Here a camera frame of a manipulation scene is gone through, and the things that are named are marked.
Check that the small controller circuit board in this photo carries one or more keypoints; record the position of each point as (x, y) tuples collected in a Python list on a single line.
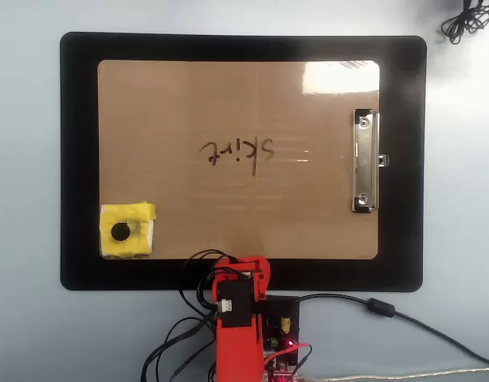
[(282, 374)]

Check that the brown clipboard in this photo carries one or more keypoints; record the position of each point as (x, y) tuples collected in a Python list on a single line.
[(228, 99)]

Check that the black desk mat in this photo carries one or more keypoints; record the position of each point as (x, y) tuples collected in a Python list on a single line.
[(77, 159)]

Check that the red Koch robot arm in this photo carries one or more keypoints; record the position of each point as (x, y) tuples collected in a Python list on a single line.
[(238, 350)]

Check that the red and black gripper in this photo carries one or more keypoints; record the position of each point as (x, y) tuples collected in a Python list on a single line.
[(228, 268)]

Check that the yellow white sponge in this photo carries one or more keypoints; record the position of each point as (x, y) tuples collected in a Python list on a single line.
[(109, 215)]

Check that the silver metal clipboard clip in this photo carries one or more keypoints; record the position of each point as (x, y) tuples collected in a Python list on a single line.
[(366, 159)]

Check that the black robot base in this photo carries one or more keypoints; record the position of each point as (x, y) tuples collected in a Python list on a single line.
[(280, 306)]

